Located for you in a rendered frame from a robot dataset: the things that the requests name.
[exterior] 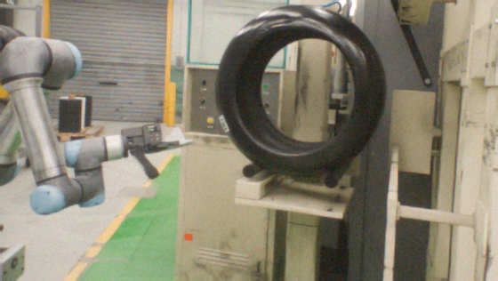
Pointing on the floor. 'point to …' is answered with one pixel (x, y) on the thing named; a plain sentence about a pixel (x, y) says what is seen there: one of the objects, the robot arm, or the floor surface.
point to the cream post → (303, 225)
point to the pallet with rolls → (76, 118)
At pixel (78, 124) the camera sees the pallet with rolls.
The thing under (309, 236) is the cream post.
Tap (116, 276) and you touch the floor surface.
